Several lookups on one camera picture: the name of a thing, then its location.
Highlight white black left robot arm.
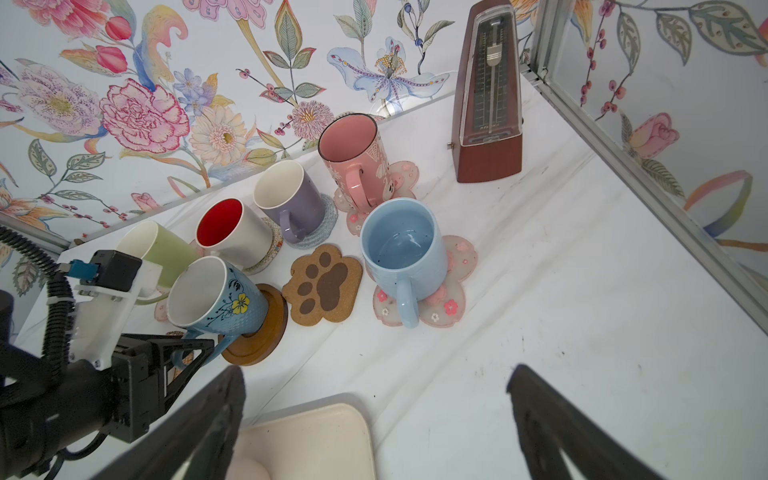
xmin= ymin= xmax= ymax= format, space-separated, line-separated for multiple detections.
xmin=1 ymin=227 xmax=214 ymax=479

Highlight pink flower coaster front right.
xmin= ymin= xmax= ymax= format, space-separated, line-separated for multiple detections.
xmin=372 ymin=235 xmax=478 ymax=328

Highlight red inside white mug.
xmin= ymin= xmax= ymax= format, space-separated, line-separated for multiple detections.
xmin=195 ymin=198 xmax=274 ymax=269

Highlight pink flower coaster back right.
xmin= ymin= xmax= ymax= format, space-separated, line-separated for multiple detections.
xmin=333 ymin=161 xmax=419 ymax=236

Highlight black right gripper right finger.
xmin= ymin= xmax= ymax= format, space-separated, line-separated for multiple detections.
xmin=507 ymin=364 xmax=660 ymax=479

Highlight white mug purple handle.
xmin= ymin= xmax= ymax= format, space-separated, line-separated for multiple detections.
xmin=253 ymin=160 xmax=325 ymax=244

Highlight pink flower coaster left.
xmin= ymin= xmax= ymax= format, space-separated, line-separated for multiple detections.
xmin=154 ymin=299 xmax=169 ymax=322

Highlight multicolour zigzag woven coaster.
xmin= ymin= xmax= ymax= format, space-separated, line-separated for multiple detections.
xmin=243 ymin=217 xmax=284 ymax=275

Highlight pink mug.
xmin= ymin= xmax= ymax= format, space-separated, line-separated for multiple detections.
xmin=318 ymin=113 xmax=394 ymax=214

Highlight white mug green outside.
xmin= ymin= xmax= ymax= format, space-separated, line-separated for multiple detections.
xmin=116 ymin=221 xmax=201 ymax=305

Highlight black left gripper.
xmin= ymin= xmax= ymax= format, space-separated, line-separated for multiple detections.
xmin=103 ymin=335 xmax=215 ymax=443

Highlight light blue woven coaster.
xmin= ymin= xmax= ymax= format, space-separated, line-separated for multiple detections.
xmin=291 ymin=194 xmax=338 ymax=250

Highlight beige serving tray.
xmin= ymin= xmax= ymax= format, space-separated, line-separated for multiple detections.
xmin=226 ymin=403 xmax=377 ymax=479

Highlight round brown wooden coaster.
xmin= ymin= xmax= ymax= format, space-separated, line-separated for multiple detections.
xmin=222 ymin=283 xmax=289 ymax=366

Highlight red-brown wooden metronome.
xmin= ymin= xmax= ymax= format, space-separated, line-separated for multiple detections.
xmin=450 ymin=0 xmax=523 ymax=183

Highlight cork paw print coaster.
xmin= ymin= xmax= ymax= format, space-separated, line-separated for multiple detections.
xmin=282 ymin=244 xmax=363 ymax=327

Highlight pink flower coaster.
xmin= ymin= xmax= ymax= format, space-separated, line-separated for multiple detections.
xmin=372 ymin=235 xmax=478 ymax=328
xmin=154 ymin=299 xmax=169 ymax=322
xmin=333 ymin=161 xmax=419 ymax=236

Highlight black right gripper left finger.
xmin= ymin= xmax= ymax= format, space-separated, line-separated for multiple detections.
xmin=94 ymin=366 xmax=246 ymax=479

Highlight light blue mug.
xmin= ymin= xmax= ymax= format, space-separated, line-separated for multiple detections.
xmin=360 ymin=198 xmax=448 ymax=328

